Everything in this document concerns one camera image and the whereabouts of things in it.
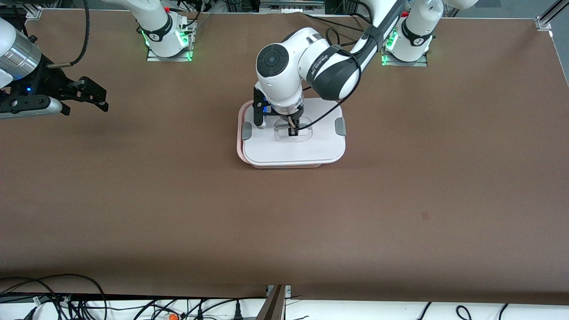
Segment black left camera bracket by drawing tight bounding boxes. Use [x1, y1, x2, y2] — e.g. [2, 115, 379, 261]
[252, 86, 268, 127]

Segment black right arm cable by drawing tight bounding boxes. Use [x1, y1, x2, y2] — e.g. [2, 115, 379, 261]
[47, 0, 89, 69]

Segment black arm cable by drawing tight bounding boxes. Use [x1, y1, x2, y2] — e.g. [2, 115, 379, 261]
[47, 0, 89, 69]
[296, 28, 363, 132]

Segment grey device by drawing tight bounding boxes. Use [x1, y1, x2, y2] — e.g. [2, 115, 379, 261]
[260, 0, 325, 12]

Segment black right camera bracket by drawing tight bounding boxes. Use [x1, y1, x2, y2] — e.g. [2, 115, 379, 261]
[0, 96, 52, 112]

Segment aluminium post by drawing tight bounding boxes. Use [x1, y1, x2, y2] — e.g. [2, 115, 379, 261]
[256, 284, 292, 320]

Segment pink plastic box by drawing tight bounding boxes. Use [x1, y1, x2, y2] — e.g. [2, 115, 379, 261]
[236, 101, 325, 170]

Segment brown table cover sheet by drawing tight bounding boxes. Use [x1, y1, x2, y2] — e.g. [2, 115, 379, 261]
[0, 8, 569, 307]

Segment black camera bracket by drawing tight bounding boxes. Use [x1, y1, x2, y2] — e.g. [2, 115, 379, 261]
[0, 96, 52, 112]
[252, 86, 268, 127]

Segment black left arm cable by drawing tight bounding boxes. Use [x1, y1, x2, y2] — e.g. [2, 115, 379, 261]
[296, 28, 363, 132]

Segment black looped cable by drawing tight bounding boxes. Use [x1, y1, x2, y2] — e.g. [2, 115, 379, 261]
[0, 273, 107, 320]

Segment white box lid grey clips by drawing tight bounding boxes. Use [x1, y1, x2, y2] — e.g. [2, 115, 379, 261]
[240, 97, 347, 166]

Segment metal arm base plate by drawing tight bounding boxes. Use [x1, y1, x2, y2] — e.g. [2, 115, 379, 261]
[147, 20, 195, 62]
[381, 44, 428, 67]

